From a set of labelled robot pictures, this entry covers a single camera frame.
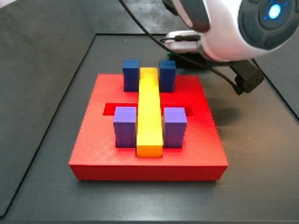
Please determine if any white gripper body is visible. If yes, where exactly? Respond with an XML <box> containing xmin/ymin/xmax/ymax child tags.
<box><xmin>163</xmin><ymin>31</ymin><xmax>202</xmax><ymax>53</ymax></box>

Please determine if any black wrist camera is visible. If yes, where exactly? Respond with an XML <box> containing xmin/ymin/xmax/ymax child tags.
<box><xmin>230</xmin><ymin>60</ymin><xmax>264</xmax><ymax>95</ymax></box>

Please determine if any yellow long bar block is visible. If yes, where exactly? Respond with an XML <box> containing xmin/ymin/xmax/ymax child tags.
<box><xmin>136</xmin><ymin>67</ymin><xmax>164</xmax><ymax>158</ymax></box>

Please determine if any purple block left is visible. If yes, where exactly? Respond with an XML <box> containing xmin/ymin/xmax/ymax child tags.
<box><xmin>113</xmin><ymin>107</ymin><xmax>136</xmax><ymax>148</ymax></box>

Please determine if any purple block right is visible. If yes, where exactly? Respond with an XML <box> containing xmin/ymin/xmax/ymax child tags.
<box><xmin>163</xmin><ymin>108</ymin><xmax>187</xmax><ymax>148</ymax></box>

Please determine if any black cable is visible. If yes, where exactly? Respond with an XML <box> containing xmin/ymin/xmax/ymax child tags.
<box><xmin>116</xmin><ymin>0</ymin><xmax>244</xmax><ymax>92</ymax></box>

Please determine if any dark blue block left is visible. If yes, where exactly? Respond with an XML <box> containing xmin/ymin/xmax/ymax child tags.
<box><xmin>123</xmin><ymin>59</ymin><xmax>140</xmax><ymax>92</ymax></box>

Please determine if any dark blue block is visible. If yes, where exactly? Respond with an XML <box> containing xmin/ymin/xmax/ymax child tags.
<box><xmin>159</xmin><ymin>60</ymin><xmax>176</xmax><ymax>93</ymax></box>
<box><xmin>123</xmin><ymin>59</ymin><xmax>140</xmax><ymax>92</ymax></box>

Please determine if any black fixture bracket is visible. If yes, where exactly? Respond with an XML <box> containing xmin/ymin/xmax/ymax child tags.
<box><xmin>167</xmin><ymin>52</ymin><xmax>212</xmax><ymax>70</ymax></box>

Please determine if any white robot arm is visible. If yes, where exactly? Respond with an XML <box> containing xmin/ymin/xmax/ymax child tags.
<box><xmin>161</xmin><ymin>0</ymin><xmax>299</xmax><ymax>62</ymax></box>

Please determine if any dark blue block right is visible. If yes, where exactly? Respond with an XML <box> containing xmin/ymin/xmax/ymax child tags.
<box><xmin>159</xmin><ymin>60</ymin><xmax>176</xmax><ymax>93</ymax></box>

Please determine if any red base board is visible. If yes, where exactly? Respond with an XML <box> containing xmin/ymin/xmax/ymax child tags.
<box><xmin>69</xmin><ymin>74</ymin><xmax>228</xmax><ymax>181</ymax></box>

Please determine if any purple block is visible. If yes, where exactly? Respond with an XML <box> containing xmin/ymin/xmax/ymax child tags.
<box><xmin>163</xmin><ymin>108</ymin><xmax>187</xmax><ymax>148</ymax></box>
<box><xmin>113</xmin><ymin>107</ymin><xmax>136</xmax><ymax>148</ymax></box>

